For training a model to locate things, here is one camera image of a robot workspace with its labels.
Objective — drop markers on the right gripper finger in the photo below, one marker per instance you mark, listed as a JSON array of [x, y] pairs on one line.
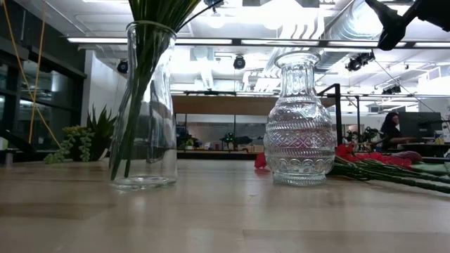
[[392, 28]]

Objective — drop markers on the dark purple artificial tulip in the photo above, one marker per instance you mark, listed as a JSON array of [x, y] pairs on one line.
[[409, 156]]

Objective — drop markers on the red artificial flower bunch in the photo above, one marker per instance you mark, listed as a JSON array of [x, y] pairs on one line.
[[260, 161], [372, 157]]

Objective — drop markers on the blue artificial flower bunch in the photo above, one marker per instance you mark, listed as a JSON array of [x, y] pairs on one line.
[[175, 10]]

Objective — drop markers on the purple artificial flower bunch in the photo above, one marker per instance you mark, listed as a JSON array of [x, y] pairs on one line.
[[139, 77]]

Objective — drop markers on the smooth clear glass vase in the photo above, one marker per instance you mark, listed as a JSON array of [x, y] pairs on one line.
[[158, 140]]

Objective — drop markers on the wooden shelf black legs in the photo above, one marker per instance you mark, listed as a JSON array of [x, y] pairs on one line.
[[232, 104]]

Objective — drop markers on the black ceiling spotlight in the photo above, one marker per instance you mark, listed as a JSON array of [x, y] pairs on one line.
[[239, 62], [122, 66], [358, 61]]

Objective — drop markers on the person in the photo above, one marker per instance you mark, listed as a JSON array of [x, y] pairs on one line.
[[390, 128]]

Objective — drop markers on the black computer monitor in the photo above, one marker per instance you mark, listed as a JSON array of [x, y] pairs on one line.
[[422, 124]]

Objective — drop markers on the patterned clear glass vase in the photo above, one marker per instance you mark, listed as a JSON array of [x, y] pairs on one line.
[[299, 140]]

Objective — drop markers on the overhead light bar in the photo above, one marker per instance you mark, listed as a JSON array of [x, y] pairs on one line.
[[246, 42]]

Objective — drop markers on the black background robot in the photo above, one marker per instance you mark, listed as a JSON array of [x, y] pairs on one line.
[[233, 138]]

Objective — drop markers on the potted artificial succulent plant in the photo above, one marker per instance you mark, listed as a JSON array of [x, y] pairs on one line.
[[100, 130]]

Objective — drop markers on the silver ventilation duct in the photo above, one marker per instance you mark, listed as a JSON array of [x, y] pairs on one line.
[[351, 21]]

